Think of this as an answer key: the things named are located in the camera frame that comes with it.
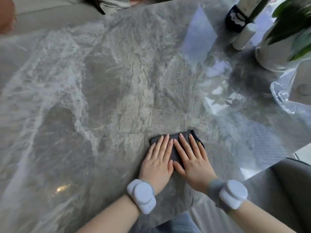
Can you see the person's right hand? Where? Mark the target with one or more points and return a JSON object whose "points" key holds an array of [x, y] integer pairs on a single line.
{"points": [[196, 168]]}

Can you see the person's left hand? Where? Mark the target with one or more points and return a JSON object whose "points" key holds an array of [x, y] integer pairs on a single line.
{"points": [[155, 169]]}

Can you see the person's left little finger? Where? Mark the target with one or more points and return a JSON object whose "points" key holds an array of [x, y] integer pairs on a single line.
{"points": [[150, 151]]}

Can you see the person's right thumb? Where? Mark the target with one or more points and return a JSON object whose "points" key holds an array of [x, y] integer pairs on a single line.
{"points": [[178, 169]]}

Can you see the person's right little finger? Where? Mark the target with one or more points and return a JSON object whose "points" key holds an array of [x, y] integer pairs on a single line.
{"points": [[202, 150]]}

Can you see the person's left thumb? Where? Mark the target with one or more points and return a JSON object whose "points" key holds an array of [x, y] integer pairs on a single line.
{"points": [[170, 166]]}

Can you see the person's right middle finger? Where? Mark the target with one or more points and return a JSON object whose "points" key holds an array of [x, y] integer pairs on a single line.
{"points": [[186, 145]]}

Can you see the person's left middle finger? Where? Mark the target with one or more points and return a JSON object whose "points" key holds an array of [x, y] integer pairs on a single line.
{"points": [[163, 146]]}

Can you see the dark grey cleaning cloth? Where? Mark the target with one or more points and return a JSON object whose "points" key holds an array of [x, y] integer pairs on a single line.
{"points": [[176, 143]]}

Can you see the person's left forearm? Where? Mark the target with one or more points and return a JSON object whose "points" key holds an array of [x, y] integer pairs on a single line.
{"points": [[114, 218]]}

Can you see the person's right forearm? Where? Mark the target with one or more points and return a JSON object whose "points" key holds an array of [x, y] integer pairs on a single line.
{"points": [[257, 219]]}

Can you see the person's blue jeans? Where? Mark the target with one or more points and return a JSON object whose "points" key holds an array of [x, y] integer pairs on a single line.
{"points": [[178, 225]]}

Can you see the grey upholstered chair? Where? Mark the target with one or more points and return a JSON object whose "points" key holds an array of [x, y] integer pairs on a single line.
{"points": [[289, 191]]}

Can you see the clear wine glass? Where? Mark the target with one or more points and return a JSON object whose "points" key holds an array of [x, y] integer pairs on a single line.
{"points": [[285, 93]]}

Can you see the white plant pot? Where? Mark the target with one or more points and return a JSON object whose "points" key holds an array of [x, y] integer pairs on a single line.
{"points": [[273, 54]]}

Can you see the white cylindrical bottle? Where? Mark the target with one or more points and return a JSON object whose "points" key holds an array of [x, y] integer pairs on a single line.
{"points": [[244, 36]]}

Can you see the green leafy plant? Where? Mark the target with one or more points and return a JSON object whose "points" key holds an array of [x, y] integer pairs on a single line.
{"points": [[290, 24]]}

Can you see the light grey sofa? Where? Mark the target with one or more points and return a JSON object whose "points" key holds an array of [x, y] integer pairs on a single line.
{"points": [[55, 14]]}

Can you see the orange round cushion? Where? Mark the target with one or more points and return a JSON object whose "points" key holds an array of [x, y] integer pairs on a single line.
{"points": [[6, 14]]}

